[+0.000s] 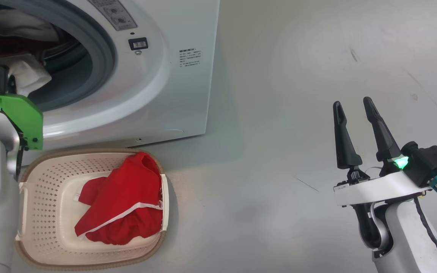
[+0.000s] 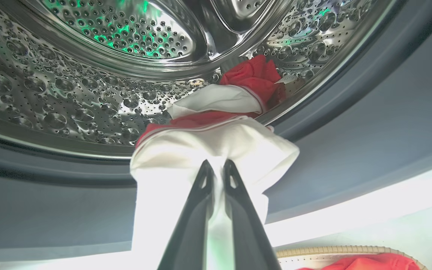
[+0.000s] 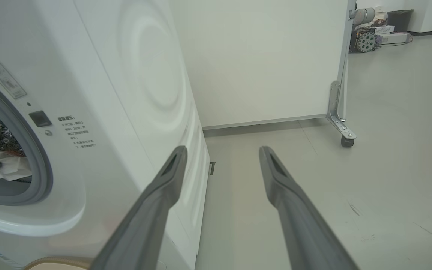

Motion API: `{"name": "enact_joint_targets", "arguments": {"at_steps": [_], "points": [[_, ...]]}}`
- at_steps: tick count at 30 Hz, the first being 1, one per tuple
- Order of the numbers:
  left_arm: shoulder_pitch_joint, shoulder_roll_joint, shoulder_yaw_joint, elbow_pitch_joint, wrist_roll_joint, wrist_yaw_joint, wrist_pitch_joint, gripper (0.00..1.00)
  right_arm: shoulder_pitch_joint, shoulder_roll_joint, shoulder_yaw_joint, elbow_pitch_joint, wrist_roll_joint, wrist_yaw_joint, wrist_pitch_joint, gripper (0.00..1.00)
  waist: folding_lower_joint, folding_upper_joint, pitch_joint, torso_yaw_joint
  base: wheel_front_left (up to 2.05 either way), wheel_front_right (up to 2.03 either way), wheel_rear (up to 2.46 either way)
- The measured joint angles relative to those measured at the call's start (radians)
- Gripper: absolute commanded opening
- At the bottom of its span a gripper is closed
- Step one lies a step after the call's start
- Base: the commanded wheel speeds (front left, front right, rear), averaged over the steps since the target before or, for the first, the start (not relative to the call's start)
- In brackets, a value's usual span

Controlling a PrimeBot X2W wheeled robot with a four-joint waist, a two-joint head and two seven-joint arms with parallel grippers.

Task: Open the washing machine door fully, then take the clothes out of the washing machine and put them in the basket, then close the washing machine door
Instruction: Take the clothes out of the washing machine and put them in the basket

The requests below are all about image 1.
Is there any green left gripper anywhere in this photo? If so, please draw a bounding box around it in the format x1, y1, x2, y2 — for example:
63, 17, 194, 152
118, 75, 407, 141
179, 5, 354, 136
0, 93, 44, 151

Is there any cream perforated laundry basket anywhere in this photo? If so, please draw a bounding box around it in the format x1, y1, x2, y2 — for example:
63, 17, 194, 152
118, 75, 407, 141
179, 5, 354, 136
15, 148, 170, 271

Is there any white and red garment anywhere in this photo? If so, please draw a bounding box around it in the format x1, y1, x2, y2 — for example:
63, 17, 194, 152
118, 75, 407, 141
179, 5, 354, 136
0, 9, 60, 97

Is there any plain red garment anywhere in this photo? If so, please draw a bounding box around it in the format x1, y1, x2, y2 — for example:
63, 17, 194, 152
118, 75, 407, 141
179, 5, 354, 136
74, 152, 164, 246

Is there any white front-load washing machine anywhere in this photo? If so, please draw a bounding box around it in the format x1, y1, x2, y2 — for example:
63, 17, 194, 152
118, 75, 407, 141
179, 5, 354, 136
0, 0, 221, 153

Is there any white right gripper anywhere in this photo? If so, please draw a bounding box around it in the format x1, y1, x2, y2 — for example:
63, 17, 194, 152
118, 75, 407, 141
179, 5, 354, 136
333, 97, 432, 207

